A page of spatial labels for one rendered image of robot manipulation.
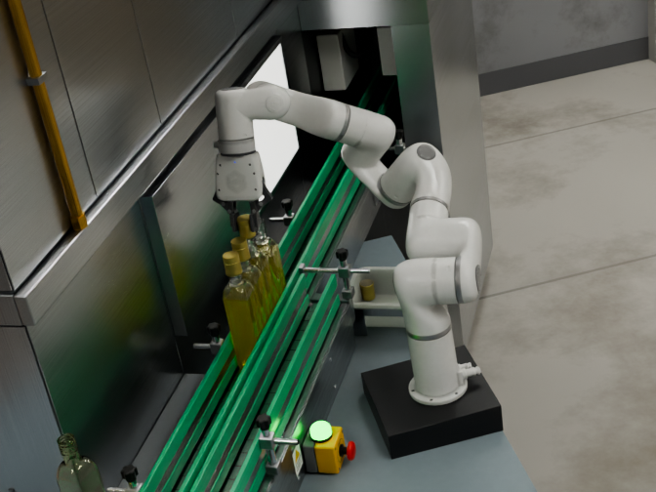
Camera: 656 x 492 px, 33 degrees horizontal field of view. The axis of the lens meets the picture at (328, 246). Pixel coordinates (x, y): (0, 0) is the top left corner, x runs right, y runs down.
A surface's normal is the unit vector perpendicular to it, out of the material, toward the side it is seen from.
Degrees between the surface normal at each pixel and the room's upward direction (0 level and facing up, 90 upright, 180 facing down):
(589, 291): 0
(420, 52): 90
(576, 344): 0
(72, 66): 90
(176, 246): 90
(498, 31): 90
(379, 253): 0
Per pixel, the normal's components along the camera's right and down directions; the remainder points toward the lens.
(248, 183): -0.22, 0.26
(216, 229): 0.96, 0.00
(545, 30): 0.21, 0.46
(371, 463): -0.15, -0.86
